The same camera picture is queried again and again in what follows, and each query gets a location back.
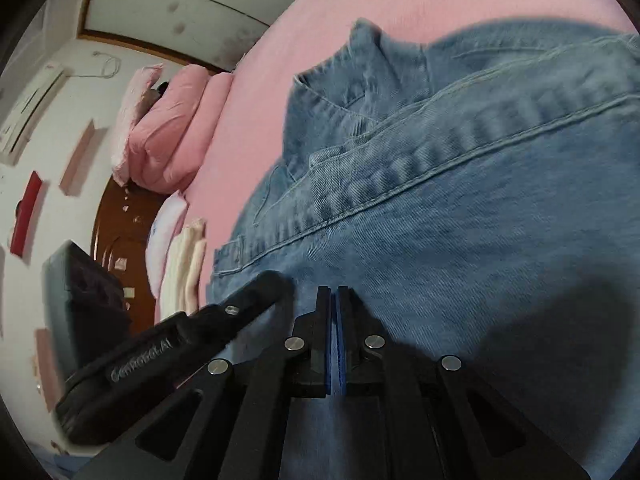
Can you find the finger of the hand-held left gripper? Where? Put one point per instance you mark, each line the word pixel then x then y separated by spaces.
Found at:
pixel 260 295

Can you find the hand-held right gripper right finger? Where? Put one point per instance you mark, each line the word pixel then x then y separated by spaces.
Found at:
pixel 342 340

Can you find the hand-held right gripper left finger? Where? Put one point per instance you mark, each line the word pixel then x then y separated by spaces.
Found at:
pixel 326 340

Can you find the blue denim jacket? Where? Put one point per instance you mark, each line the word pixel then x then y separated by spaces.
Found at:
pixel 450 240

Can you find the white folded cloth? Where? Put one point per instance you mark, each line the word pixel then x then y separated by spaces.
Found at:
pixel 182 270

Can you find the pale pink cloth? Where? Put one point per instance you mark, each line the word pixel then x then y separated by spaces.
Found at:
pixel 162 230

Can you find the wooden headboard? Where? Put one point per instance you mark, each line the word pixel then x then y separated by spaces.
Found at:
pixel 115 225

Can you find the pink quilt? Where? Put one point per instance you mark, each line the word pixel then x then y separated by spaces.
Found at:
pixel 172 130

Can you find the textured light pink pillow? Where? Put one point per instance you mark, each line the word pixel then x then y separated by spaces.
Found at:
pixel 131 110

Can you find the white air conditioner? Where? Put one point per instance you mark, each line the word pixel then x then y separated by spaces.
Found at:
pixel 30 110

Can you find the pink bed sheet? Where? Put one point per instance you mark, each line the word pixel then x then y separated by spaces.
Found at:
pixel 310 25

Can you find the floral panel wardrobe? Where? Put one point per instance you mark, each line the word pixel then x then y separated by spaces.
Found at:
pixel 200 5

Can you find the pink wall shelf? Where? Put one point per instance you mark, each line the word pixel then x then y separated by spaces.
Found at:
pixel 77 157
pixel 47 367

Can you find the red wall shelf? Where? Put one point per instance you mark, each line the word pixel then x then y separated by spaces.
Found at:
pixel 26 212

